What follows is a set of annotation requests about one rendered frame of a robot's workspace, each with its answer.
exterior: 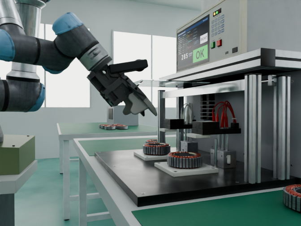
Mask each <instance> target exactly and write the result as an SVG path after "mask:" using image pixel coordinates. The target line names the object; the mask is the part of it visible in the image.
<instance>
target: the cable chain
mask: <svg viewBox="0 0 301 226"><path fill-rule="evenodd" d="M214 97H215V94H206V95H201V101H207V102H201V104H202V105H201V106H200V108H201V109H200V112H212V110H213V108H214V105H207V104H215V102H214V100H215V98H214ZM200 115H201V116H207V117H200V119H202V121H212V113H200ZM208 116H210V117H208Z"/></svg>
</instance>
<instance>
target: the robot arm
mask: <svg viewBox="0 0 301 226"><path fill-rule="evenodd" d="M49 1H50V0H0V60H2V61H5V62H12V67H11V71H10V72H9V73H7V74H6V80H4V79H1V77H0V112H25V113H26V112H35V111H37V110H39V109H40V108H41V106H42V105H43V102H44V99H45V93H46V91H45V86H44V85H43V84H42V83H40V77H39V76H38V75H37V73H36V72H37V66H38V65H39V66H42V67H43V69H44V70H45V71H47V72H49V73H51V74H60V73H62V72H63V71H64V70H65V69H67V68H68V67H69V65H70V64H71V63H72V61H73V60H74V59H75V58H77V59H78V60H79V61H80V62H81V63H82V65H83V66H84V67H85V68H86V69H87V70H88V71H91V73H90V74H89V75H87V77H86V78H87V79H88V80H89V81H90V82H91V83H92V84H93V86H94V87H95V88H96V89H97V90H98V91H99V92H100V95H101V96H102V97H103V99H105V100H106V102H107V103H108V104H109V105H110V106H111V107H112V106H113V107H114V106H117V105H118V104H119V103H122V102H124V103H125V107H124V109H123V114H124V115H128V114H130V113H132V114H134V115H136V114H139V113H140V114H141V115H142V116H143V117H144V116H145V110H146V109H149V110H150V111H151V112H152V113H153V114H154V115H155V116H157V112H156V109H155V107H154V105H153V104H152V103H151V101H150V100H149V99H148V98H147V96H146V95H145V94H144V93H143V92H142V90H141V89H140V88H139V87H138V86H137V85H136V84H135V83H133V81H132V80H131V79H130V78H129V77H128V76H127V75H125V73H128V72H134V71H137V72H141V71H143V70H144V69H145V68H147V67H148V62H147V59H143V60H142V59H137V60H135V61H129V62H123V63H117V64H111V65H108V64H109V63H110V62H111V61H112V58H111V57H110V56H108V52H107V51H106V50H105V49H104V48H103V47H102V45H101V44H100V43H99V42H98V40H97V39H96V38H95V37H94V36H93V35H92V34H91V32H90V31H89V30H88V29H87V27H86V26H85V25H84V23H83V22H81V20H80V19H79V18H78V17H77V16H76V15H75V14H74V13H72V12H68V13H65V14H63V15H62V16H60V17H59V18H58V19H57V20H56V21H55V22H54V23H53V25H52V30H53V31H54V32H55V35H57V36H56V38H55V39H54V40H53V41H50V40H46V39H40V38H39V31H40V18H41V9H42V8H43V7H45V6H46V3H47V2H49ZM103 71H105V72H106V73H105V74H104V73H103Z"/></svg>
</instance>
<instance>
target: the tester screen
mask: <svg viewBox="0 0 301 226"><path fill-rule="evenodd" d="M206 33H207V41H206V42H204V43H202V44H200V45H198V46H195V47H193V40H194V39H196V38H198V37H200V36H202V35H204V34H206ZM207 44H208V17H207V18H205V19H203V20H202V21H200V22H199V23H197V24H195V25H194V26H192V27H190V28H189V29H187V30H185V31H183V32H182V33H180V34H178V63H181V62H184V61H186V60H189V59H192V63H189V64H186V65H183V66H180V67H178V69H181V68H184V67H187V66H190V65H193V64H197V63H199V62H202V61H206V60H208V58H207V59H204V60H201V61H198V62H195V63H193V50H195V49H198V48H200V47H202V46H205V45H207ZM185 53H188V58H187V59H185V60H181V55H183V54H185Z"/></svg>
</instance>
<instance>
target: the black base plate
mask: <svg viewBox="0 0 301 226"><path fill-rule="evenodd" d="M138 151H143V149H136V150H120V151H104V152H95V158H96V159H97V160H98V161H99V162H100V164H101V165H102V166H103V167H104V168H105V170H106V171H107V172H108V173H109V174H110V175H111V176H112V177H113V179H114V180H115V181H116V182H117V183H118V185H119V186H120V187H121V188H122V189H123V190H124V192H125V193H126V194H127V195H128V196H129V198H130V199H131V200H132V201H133V202H134V203H135V204H136V205H137V207H141V206H148V205H155V204H164V203H171V202H178V201H184V200H193V199H200V198H207V197H213V196H223V195H230V194H236V193H243V192H250V191H259V190H266V189H272V188H279V187H286V186H289V185H294V184H297V177H294V176H291V175H290V176H289V179H285V180H280V179H278V178H274V177H273V170H269V169H265V168H262V167H261V183H253V184H251V183H249V182H246V181H244V162H241V161H236V168H226V169H223V168H220V167H217V168H218V169H219V172H218V173H210V174H197V175H188V176H179V177H173V176H171V175H169V174H167V173H166V172H164V171H162V170H160V169H159V168H157V167H155V163H156V162H167V159H166V160H154V161H145V160H143V159H141V158H139V157H138V156H136V155H134V154H133V152H138ZM198 153H200V154H201V155H202V163H204V164H207V165H210V166H213V167H215V166H214V165H212V164H211V153H209V152H205V151H201V150H198Z"/></svg>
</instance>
